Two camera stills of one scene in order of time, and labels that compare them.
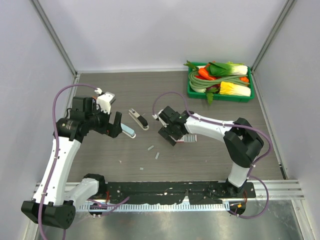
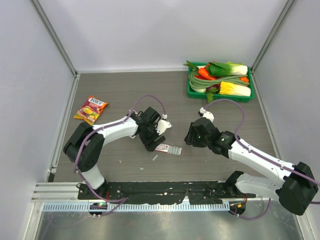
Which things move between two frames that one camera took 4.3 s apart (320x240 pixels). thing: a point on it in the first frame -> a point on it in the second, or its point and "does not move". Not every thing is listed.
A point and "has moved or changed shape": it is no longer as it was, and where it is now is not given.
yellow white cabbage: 229,89 does not move
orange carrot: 203,72 does not move
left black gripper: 112,130 -> 150,145
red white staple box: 188,138 has moved or changed shape
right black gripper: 166,132 -> 190,138
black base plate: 183,192 does not move
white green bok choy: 227,69 does not move
